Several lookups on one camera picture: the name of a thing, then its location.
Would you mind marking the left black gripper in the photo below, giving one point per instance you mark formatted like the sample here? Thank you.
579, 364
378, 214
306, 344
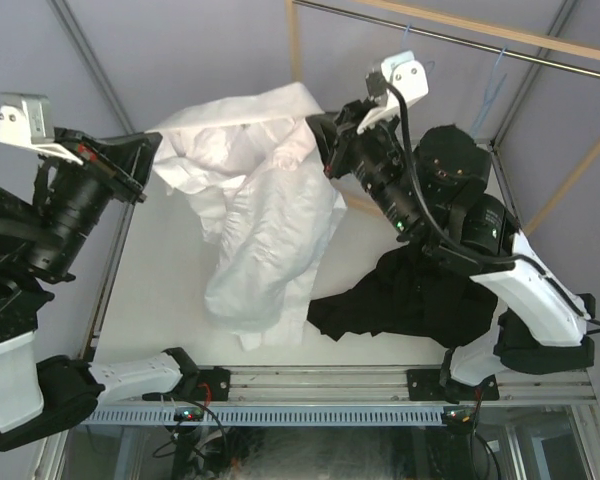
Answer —
123, 162

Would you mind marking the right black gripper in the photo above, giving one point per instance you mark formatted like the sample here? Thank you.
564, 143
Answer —
345, 123

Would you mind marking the white shirt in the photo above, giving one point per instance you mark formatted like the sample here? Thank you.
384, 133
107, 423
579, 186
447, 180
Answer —
250, 168

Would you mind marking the blue wire hanger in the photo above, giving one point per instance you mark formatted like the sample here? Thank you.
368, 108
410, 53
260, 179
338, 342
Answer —
490, 94
429, 65

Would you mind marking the black shirt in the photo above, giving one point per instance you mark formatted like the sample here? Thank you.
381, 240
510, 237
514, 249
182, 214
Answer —
408, 294

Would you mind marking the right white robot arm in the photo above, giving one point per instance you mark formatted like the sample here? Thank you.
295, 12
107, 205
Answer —
464, 274

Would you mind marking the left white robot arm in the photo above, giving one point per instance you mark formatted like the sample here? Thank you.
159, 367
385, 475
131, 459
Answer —
39, 241

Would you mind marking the metal hanging rod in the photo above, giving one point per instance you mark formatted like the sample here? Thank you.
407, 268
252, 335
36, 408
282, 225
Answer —
479, 46

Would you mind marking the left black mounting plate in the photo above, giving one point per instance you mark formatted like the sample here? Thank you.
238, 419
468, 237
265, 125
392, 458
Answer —
213, 384

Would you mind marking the black mounting plate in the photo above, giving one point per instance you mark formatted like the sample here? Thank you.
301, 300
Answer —
213, 384
424, 385

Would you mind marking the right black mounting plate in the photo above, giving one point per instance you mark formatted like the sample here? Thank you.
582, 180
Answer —
424, 385

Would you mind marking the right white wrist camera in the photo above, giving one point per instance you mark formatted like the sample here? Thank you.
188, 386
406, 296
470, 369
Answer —
406, 75

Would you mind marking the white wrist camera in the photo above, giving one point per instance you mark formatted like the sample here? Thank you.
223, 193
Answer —
26, 123
406, 75

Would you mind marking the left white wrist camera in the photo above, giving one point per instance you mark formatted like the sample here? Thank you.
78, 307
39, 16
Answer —
26, 123

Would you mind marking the wooden clothes rack frame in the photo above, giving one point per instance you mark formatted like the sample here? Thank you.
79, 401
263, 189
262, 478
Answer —
569, 182

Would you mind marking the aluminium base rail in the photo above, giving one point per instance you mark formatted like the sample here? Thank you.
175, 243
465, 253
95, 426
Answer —
387, 385

